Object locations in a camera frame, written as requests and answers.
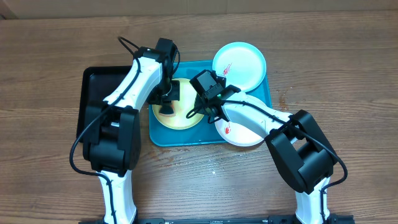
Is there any yellow-green rimmed plate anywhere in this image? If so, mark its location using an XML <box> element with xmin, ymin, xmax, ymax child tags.
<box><xmin>152</xmin><ymin>78</ymin><xmax>204</xmax><ymax>130</ymax></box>

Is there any pink green sponge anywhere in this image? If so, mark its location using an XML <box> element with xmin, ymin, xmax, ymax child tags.
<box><xmin>159</xmin><ymin>104</ymin><xmax>175</xmax><ymax>117</ymax></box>

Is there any white plate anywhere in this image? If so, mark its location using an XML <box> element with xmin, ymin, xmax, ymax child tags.
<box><xmin>215</xmin><ymin>119</ymin><xmax>264</xmax><ymax>147</ymax></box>

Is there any light blue plate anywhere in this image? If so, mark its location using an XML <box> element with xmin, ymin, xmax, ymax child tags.
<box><xmin>212</xmin><ymin>42</ymin><xmax>267</xmax><ymax>92</ymax></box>

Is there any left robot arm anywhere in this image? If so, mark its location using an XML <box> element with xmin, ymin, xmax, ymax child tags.
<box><xmin>76</xmin><ymin>38</ymin><xmax>180</xmax><ymax>223</ymax></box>

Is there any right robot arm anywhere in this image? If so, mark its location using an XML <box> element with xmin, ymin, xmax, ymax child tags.
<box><xmin>187</xmin><ymin>70</ymin><xmax>338</xmax><ymax>223</ymax></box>

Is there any teal plastic tray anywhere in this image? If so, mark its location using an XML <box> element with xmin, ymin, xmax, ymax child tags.
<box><xmin>149</xmin><ymin>60</ymin><xmax>272</xmax><ymax>147</ymax></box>

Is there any black plastic tray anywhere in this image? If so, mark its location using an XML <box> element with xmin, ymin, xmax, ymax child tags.
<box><xmin>76</xmin><ymin>66</ymin><xmax>131</xmax><ymax>137</ymax></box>

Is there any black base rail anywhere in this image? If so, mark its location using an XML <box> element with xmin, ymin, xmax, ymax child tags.
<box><xmin>78</xmin><ymin>214</ymin><xmax>355</xmax><ymax>224</ymax></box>

